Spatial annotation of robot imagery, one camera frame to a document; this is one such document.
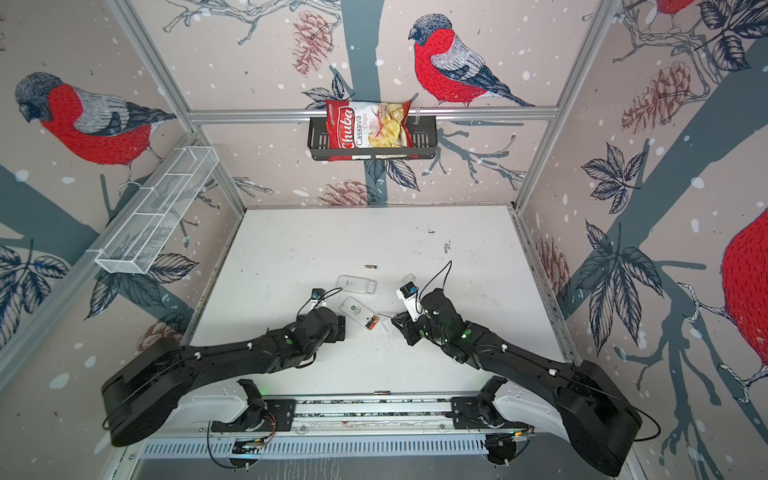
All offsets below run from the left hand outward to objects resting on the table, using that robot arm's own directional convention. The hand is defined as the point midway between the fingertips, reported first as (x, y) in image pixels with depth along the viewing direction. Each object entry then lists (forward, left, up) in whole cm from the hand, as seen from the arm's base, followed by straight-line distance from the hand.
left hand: (332, 319), depth 87 cm
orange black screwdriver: (0, -15, +3) cm, 16 cm away
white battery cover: (+16, -23, -4) cm, 29 cm away
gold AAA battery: (+21, -10, -3) cm, 24 cm away
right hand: (-4, -18, +5) cm, 19 cm away
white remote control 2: (+4, -7, -2) cm, 8 cm away
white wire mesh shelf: (+8, +45, +26) cm, 53 cm away
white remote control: (+14, -6, -3) cm, 15 cm away
